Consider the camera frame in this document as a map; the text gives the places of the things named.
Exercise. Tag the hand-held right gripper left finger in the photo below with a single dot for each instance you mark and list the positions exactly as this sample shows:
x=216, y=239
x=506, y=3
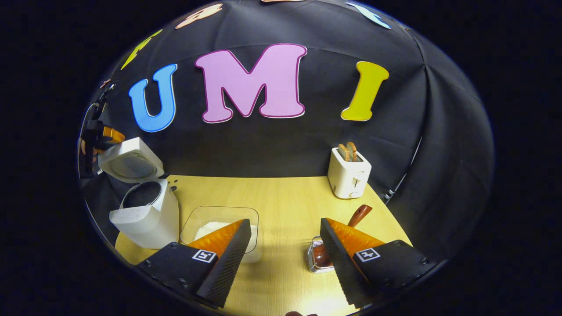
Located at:
x=228, y=263

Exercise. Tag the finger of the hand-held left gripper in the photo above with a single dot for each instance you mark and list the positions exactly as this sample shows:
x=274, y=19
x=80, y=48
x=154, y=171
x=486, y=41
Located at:
x=113, y=134

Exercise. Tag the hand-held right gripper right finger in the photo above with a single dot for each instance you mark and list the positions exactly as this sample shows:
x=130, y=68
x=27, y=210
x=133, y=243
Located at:
x=336, y=263

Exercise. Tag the white rice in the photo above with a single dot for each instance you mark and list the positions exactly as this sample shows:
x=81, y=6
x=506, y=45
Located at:
x=210, y=228

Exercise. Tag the brown wooden spoon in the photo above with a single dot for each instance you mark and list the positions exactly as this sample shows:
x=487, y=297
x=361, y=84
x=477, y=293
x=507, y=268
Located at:
x=360, y=215

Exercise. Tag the white rice cooker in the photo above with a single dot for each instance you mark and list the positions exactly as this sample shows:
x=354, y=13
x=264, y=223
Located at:
x=149, y=224

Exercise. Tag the clear plastic container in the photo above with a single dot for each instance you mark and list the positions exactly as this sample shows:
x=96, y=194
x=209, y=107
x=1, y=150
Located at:
x=257, y=259

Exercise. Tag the copper cloth clip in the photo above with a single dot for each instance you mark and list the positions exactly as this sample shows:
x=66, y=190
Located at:
x=105, y=82

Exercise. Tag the white toaster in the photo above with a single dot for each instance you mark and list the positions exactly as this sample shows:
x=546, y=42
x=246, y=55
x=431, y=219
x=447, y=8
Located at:
x=347, y=180

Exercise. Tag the black backdrop cloth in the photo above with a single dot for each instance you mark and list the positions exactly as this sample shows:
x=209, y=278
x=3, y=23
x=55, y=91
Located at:
x=285, y=145

